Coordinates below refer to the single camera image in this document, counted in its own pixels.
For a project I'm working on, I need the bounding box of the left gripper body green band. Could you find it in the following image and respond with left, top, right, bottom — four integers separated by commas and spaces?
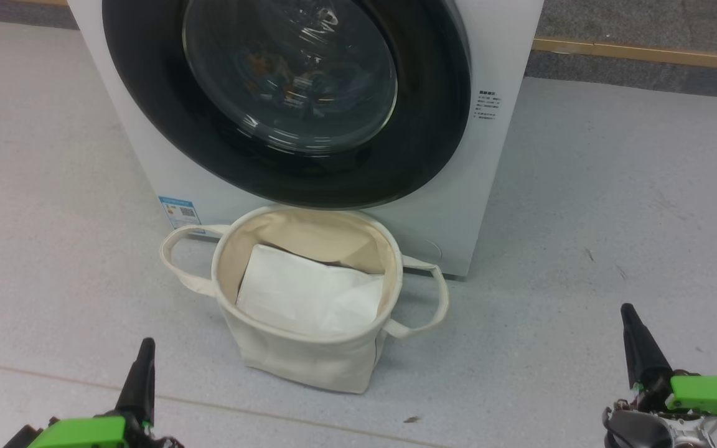
4, 416, 185, 448

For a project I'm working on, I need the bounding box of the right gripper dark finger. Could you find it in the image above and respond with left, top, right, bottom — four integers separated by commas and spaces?
621, 303, 673, 391

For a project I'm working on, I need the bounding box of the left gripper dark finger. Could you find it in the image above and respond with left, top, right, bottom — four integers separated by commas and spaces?
115, 338, 156, 430

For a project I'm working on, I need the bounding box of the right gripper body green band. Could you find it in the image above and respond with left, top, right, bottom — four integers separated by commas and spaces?
603, 373, 717, 448

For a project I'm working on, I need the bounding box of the black round glass washer door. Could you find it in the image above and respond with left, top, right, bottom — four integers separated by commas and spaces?
102, 0, 472, 210

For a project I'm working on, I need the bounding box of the blue patterned garment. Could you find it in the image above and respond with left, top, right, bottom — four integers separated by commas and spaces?
243, 47, 365, 119

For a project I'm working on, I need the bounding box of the cream canvas laundry basket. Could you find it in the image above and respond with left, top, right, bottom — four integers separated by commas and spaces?
159, 205, 449, 394

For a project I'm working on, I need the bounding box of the white folded basket liner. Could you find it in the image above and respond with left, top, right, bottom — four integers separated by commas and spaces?
236, 244, 386, 340

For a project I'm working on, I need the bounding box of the white front-load washing machine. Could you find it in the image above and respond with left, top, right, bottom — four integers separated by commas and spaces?
67, 0, 545, 278

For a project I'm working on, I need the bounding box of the blue energy label sticker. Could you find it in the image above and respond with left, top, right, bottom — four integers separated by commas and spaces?
158, 196, 202, 230

